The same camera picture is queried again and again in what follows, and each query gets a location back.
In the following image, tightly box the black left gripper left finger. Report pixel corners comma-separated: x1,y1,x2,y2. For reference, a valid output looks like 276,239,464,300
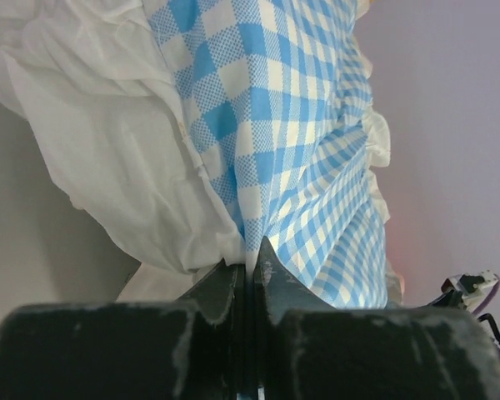
0,264,245,399

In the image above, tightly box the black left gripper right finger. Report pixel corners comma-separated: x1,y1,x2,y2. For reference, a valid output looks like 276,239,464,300
253,238,500,399

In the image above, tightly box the blue gingham mattress pad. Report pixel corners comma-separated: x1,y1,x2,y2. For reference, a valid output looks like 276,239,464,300
0,0,405,309

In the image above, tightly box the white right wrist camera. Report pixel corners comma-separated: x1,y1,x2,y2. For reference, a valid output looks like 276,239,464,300
441,270,500,313

